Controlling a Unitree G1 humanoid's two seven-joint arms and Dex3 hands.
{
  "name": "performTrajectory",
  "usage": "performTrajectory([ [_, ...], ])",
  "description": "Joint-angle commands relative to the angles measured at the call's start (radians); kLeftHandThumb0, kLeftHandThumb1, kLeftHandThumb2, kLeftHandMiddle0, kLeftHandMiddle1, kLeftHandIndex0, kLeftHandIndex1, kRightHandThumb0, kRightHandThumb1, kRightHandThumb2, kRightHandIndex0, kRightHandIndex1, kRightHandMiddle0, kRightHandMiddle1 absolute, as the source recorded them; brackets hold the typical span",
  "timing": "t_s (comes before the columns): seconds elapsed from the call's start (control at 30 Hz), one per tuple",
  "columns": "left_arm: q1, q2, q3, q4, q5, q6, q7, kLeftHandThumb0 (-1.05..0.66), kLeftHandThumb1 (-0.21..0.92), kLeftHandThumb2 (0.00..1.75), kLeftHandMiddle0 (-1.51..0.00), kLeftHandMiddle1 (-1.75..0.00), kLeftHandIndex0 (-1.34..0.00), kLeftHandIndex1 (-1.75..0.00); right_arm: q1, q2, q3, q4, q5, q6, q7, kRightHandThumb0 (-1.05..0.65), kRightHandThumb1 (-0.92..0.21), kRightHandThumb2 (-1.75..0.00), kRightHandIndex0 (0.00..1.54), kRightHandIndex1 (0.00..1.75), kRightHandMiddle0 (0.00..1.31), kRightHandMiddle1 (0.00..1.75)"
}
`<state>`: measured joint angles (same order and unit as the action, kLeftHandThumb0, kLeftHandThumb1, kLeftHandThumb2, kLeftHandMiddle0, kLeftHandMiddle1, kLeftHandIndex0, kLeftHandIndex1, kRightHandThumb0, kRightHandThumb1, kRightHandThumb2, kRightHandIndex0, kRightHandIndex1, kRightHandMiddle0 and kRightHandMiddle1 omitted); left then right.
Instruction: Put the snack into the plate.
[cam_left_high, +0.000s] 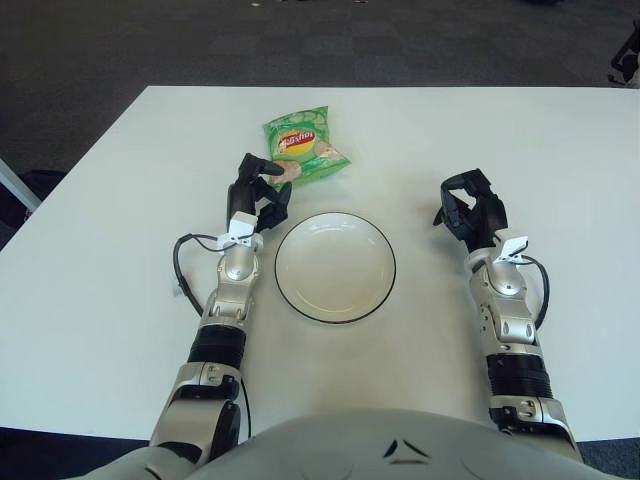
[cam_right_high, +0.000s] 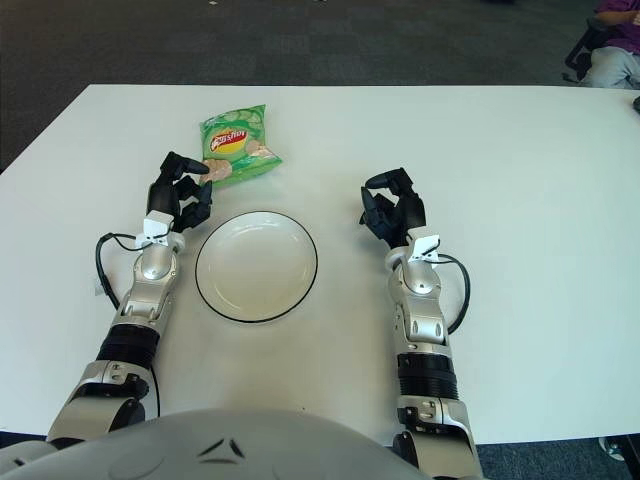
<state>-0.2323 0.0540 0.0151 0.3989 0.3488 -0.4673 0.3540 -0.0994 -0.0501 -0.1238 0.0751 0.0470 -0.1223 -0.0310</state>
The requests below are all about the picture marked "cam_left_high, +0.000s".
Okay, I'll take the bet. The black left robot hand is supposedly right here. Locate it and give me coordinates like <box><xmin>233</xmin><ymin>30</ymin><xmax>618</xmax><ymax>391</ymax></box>
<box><xmin>227</xmin><ymin>152</ymin><xmax>294</xmax><ymax>236</ymax></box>

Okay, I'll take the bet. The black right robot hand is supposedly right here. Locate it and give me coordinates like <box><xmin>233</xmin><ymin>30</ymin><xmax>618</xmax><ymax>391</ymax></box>
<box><xmin>432</xmin><ymin>168</ymin><xmax>509</xmax><ymax>251</ymax></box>

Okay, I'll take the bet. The green chips snack bag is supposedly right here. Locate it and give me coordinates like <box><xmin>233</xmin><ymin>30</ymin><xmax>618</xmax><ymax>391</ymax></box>
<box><xmin>262</xmin><ymin>104</ymin><xmax>351</xmax><ymax>189</ymax></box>

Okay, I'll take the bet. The white plate black rim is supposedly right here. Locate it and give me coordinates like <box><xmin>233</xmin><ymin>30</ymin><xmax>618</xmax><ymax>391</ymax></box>
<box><xmin>273</xmin><ymin>212</ymin><xmax>398</xmax><ymax>326</ymax></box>

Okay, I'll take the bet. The black office chair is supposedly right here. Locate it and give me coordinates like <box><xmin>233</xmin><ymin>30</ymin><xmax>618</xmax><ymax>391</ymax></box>
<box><xmin>607</xmin><ymin>32</ymin><xmax>640</xmax><ymax>90</ymax></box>

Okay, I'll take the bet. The white furniture panel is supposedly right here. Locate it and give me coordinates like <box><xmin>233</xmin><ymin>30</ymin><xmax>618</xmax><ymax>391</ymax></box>
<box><xmin>0</xmin><ymin>158</ymin><xmax>42</xmax><ymax>211</ymax></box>

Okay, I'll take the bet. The grey robot torso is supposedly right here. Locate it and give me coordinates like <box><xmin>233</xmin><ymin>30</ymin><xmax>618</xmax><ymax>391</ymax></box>
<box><xmin>89</xmin><ymin>407</ymin><xmax>640</xmax><ymax>480</ymax></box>

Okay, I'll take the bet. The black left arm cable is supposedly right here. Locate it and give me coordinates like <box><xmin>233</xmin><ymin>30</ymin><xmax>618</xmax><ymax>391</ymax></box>
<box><xmin>172</xmin><ymin>231</ymin><xmax>254</xmax><ymax>444</ymax></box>

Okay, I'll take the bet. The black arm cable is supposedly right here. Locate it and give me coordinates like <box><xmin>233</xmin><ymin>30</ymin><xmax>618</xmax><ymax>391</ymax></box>
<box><xmin>519</xmin><ymin>254</ymin><xmax>551</xmax><ymax>326</ymax></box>
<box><xmin>172</xmin><ymin>231</ymin><xmax>254</xmax><ymax>444</ymax></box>

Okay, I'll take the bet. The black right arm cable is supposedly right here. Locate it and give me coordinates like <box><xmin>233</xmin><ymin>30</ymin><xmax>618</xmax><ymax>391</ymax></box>
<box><xmin>519</xmin><ymin>254</ymin><xmax>551</xmax><ymax>326</ymax></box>

